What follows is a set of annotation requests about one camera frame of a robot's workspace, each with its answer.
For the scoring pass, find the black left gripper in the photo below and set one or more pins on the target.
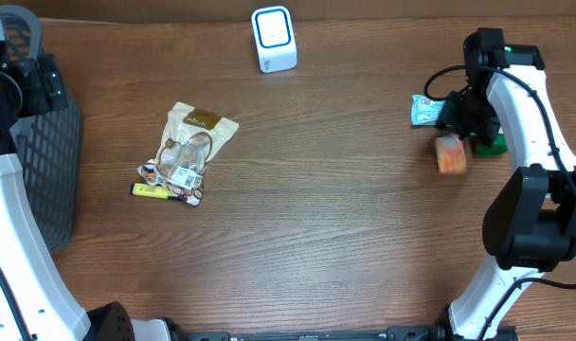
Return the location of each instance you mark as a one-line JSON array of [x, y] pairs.
[[45, 84]]

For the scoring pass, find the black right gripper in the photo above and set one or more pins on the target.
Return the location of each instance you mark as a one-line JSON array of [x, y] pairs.
[[449, 116]]

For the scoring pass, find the teal snack packet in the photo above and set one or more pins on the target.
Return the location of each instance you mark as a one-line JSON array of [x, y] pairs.
[[425, 111]]

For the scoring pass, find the orange snack packet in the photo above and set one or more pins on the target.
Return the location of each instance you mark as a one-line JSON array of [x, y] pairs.
[[451, 158]]

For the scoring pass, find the green lid white jar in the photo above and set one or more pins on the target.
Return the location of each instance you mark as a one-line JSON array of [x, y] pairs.
[[497, 148]]

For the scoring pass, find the yellow and blue bar packet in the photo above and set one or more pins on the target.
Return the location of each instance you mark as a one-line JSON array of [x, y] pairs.
[[144, 190]]

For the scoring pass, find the beige Pantree snack bag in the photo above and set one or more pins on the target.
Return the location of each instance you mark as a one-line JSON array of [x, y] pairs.
[[190, 140]]

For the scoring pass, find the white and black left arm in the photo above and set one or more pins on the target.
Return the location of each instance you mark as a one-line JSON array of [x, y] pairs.
[[35, 303]]

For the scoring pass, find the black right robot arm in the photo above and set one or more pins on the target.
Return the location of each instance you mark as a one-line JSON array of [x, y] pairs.
[[531, 225]]

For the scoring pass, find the white barcode scanner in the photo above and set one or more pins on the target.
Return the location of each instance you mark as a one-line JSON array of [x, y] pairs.
[[274, 39]]

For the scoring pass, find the dark grey plastic basket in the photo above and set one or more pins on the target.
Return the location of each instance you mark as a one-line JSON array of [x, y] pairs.
[[49, 146]]

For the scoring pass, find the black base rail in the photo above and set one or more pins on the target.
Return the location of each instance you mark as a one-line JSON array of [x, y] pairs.
[[410, 333]]

